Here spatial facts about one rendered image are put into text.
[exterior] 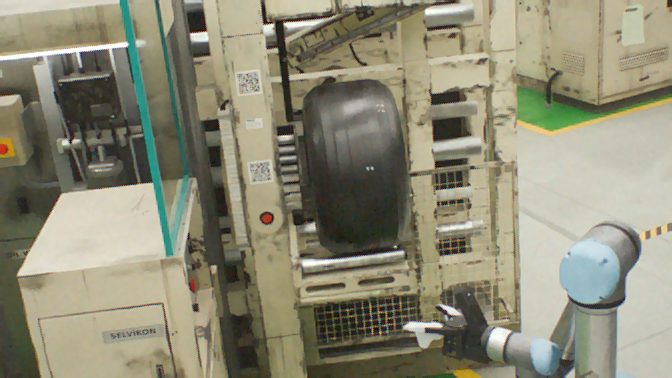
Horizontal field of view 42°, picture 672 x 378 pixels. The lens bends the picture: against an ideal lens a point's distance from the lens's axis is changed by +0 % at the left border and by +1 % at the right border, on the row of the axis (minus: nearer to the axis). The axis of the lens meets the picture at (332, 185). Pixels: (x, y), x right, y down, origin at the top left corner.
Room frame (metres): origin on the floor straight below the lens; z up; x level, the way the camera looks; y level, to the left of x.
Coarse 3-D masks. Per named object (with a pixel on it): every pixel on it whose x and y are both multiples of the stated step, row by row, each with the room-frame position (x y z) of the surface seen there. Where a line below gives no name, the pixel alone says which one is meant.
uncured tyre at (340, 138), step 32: (320, 96) 2.63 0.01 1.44; (352, 96) 2.61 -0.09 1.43; (384, 96) 2.60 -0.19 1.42; (320, 128) 2.51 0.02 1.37; (352, 128) 2.50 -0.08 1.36; (384, 128) 2.50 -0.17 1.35; (320, 160) 2.46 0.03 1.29; (352, 160) 2.44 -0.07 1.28; (384, 160) 2.44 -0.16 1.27; (320, 192) 2.44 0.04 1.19; (352, 192) 2.42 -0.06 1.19; (384, 192) 2.42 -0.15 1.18; (320, 224) 2.47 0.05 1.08; (352, 224) 2.43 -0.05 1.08; (384, 224) 2.44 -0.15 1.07
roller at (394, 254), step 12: (360, 252) 2.56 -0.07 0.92; (372, 252) 2.55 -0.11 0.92; (384, 252) 2.55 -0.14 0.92; (396, 252) 2.55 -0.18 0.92; (312, 264) 2.53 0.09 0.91; (324, 264) 2.53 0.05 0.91; (336, 264) 2.53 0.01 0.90; (348, 264) 2.53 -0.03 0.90; (360, 264) 2.54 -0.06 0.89; (372, 264) 2.54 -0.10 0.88
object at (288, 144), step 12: (288, 132) 3.13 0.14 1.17; (288, 144) 3.13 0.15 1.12; (288, 156) 3.02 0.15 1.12; (288, 168) 3.00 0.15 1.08; (300, 168) 3.00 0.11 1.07; (288, 180) 3.01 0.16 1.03; (300, 180) 3.00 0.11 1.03; (300, 192) 3.02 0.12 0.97; (288, 204) 3.01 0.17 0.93; (300, 204) 3.00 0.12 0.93
